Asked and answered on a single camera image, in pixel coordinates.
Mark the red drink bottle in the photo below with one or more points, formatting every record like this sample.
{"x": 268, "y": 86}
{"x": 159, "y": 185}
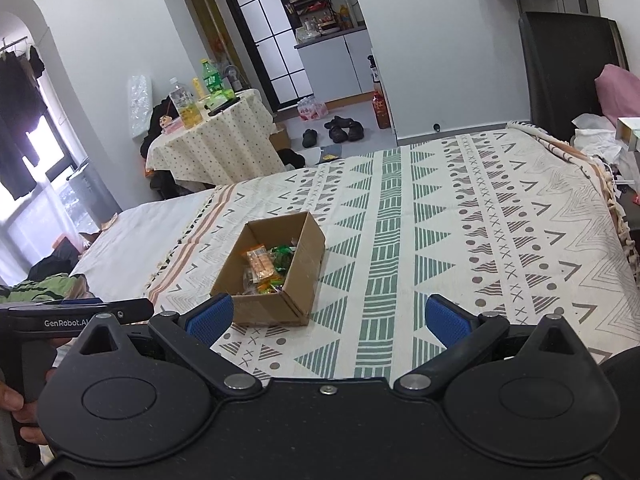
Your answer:
{"x": 381, "y": 110}

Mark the hanging dark clothes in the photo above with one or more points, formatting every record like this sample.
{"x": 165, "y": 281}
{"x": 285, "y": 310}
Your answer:
{"x": 20, "y": 120}

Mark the patterned bed blanket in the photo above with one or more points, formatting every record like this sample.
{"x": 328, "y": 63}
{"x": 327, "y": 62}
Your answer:
{"x": 450, "y": 220}

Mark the white plastic bag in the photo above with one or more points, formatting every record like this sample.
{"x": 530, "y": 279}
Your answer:
{"x": 597, "y": 137}

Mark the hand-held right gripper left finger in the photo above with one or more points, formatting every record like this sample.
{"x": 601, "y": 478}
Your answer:
{"x": 210, "y": 319}

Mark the light green packet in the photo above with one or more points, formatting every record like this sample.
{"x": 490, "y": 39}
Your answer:
{"x": 217, "y": 100}

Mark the clear plastic bubble sheet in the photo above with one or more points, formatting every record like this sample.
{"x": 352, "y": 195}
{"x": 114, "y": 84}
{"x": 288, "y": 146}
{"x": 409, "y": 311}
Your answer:
{"x": 140, "y": 107}

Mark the grey room appliance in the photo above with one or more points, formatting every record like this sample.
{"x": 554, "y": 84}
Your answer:
{"x": 92, "y": 195}

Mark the kitchen dish rack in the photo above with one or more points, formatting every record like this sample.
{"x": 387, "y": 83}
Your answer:
{"x": 317, "y": 5}

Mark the white bed sheet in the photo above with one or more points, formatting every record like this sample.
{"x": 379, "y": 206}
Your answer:
{"x": 135, "y": 240}

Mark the pink doll figure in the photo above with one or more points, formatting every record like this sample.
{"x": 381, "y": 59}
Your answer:
{"x": 170, "y": 124}

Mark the grey kitchen cabinet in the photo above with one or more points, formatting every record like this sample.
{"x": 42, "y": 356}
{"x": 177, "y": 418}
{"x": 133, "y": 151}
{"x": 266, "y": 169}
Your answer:
{"x": 335, "y": 65}

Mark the brown cardboard box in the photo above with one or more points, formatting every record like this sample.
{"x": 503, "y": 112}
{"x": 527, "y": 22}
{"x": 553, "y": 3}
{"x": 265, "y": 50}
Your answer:
{"x": 300, "y": 280}

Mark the clear bottle with yellow drink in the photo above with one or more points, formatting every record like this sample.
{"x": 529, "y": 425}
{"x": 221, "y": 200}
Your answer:
{"x": 186, "y": 107}

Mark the round table with dotted cloth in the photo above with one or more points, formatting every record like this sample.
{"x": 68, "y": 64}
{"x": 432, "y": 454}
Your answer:
{"x": 220, "y": 150}

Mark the small grey fan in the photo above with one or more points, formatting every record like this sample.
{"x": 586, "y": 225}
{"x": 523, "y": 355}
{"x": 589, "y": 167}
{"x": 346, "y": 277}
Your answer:
{"x": 233, "y": 77}

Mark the green striped cloth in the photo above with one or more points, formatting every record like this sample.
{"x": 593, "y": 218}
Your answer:
{"x": 47, "y": 287}

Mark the person's left hand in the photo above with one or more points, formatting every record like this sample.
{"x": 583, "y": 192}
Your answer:
{"x": 11, "y": 397}

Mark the pink bottle pack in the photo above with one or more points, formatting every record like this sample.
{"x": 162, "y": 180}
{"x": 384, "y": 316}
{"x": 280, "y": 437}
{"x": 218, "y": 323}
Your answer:
{"x": 312, "y": 109}

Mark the black slipper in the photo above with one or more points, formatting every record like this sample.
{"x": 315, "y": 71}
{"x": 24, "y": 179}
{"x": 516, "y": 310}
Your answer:
{"x": 337, "y": 130}
{"x": 356, "y": 131}
{"x": 310, "y": 138}

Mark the dark floor bag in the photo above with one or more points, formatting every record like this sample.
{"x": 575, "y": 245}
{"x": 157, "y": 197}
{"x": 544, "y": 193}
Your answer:
{"x": 291, "y": 158}

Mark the white side table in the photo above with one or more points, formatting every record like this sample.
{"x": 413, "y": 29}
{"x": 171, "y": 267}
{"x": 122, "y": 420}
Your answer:
{"x": 630, "y": 132}

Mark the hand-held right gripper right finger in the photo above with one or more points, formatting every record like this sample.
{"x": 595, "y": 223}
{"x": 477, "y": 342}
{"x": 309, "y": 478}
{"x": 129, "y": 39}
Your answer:
{"x": 447, "y": 319}

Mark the grey floor cloth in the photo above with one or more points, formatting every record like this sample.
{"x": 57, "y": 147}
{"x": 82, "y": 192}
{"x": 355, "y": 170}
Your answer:
{"x": 330, "y": 154}

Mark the pink pillow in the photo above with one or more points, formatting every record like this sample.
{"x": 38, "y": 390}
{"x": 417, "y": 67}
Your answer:
{"x": 620, "y": 97}

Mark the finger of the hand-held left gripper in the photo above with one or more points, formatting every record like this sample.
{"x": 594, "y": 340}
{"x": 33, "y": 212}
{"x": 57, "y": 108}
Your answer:
{"x": 132, "y": 309}

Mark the open cardboard carton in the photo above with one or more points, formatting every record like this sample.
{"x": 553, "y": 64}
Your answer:
{"x": 280, "y": 137}

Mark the white spray bottle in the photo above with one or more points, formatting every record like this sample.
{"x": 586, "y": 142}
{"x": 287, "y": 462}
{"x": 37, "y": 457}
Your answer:
{"x": 375, "y": 71}

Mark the black framed sliding door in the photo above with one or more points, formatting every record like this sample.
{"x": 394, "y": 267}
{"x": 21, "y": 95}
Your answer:
{"x": 265, "y": 35}

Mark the green soda bottle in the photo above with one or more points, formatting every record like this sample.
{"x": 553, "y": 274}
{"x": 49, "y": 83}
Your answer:
{"x": 211, "y": 79}

